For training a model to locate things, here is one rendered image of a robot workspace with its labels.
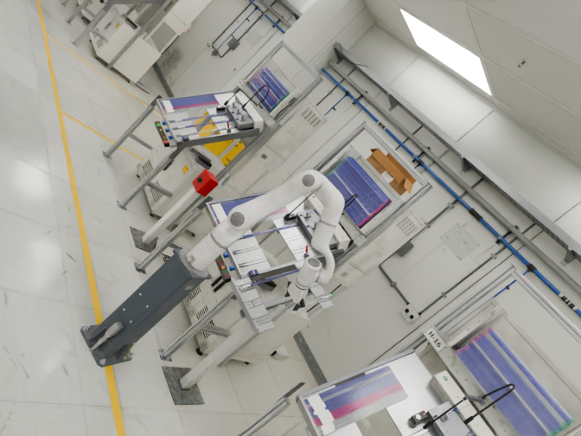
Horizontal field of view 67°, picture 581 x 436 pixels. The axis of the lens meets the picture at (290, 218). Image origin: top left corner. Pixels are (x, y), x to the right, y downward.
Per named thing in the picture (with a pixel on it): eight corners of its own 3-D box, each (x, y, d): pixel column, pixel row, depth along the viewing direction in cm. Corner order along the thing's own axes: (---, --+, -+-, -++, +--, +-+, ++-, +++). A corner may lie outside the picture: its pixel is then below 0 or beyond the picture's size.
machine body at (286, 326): (195, 358, 296) (261, 301, 284) (169, 280, 340) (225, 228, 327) (253, 368, 345) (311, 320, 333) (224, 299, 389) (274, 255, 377)
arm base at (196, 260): (192, 278, 216) (219, 253, 212) (173, 247, 222) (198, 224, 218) (213, 278, 233) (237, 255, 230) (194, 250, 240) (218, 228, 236)
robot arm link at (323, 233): (347, 227, 219) (326, 283, 223) (318, 217, 217) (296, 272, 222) (351, 232, 210) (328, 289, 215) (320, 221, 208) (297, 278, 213)
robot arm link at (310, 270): (314, 277, 225) (296, 271, 223) (323, 259, 217) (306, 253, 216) (313, 288, 218) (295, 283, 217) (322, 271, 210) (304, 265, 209)
